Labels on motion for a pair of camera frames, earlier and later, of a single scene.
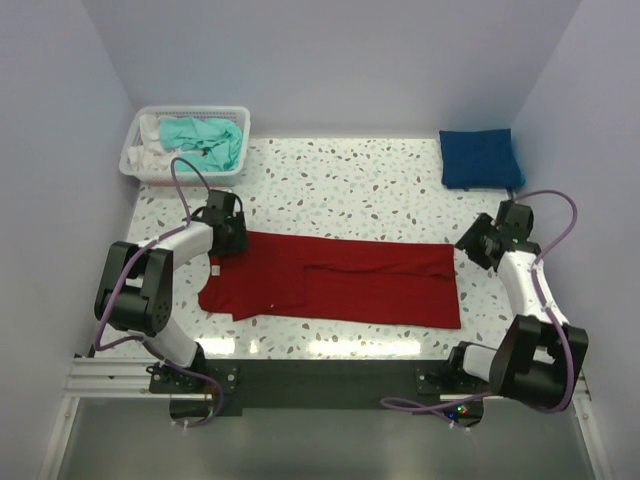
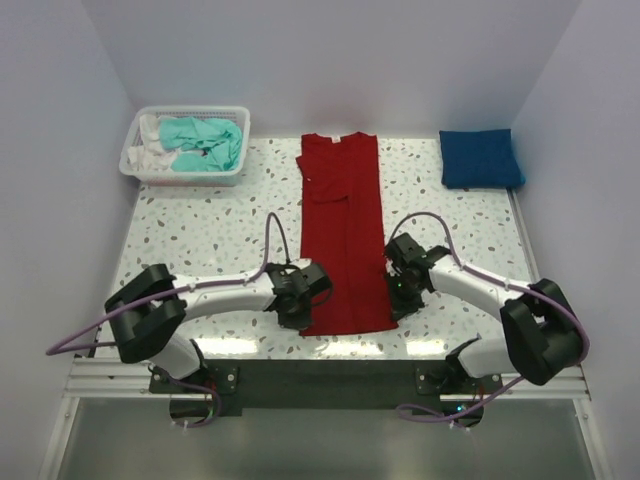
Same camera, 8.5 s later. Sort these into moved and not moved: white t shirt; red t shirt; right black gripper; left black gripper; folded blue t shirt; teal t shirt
Moved: right black gripper; red t shirt; left black gripper
Not moved: white t shirt; teal t shirt; folded blue t shirt
